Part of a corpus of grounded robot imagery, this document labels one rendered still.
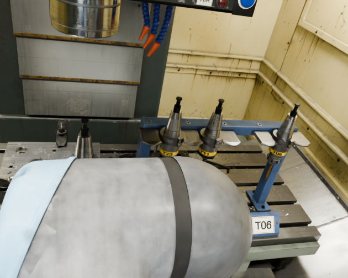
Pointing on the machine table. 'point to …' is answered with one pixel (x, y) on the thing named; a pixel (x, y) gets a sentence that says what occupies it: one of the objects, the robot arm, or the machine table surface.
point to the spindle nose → (85, 17)
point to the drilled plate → (61, 153)
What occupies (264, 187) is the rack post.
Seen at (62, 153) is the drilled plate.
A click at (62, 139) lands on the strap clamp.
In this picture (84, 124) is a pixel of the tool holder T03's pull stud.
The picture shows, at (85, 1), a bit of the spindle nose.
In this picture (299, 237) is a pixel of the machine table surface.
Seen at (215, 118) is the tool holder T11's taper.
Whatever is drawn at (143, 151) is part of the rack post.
